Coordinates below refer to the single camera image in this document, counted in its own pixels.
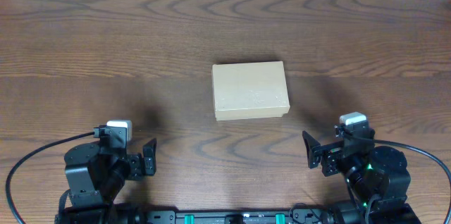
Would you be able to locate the cardboard box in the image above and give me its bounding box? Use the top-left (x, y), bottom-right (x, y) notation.
top-left (211, 61), bottom-right (290, 121)

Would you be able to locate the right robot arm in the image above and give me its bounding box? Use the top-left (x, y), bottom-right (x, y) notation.
top-left (302, 131), bottom-right (420, 224)

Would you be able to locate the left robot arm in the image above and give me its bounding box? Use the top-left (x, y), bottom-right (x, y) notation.
top-left (54, 137), bottom-right (156, 224)

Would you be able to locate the black mounting rail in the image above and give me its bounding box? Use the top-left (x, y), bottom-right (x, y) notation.
top-left (54, 208), bottom-right (420, 224)

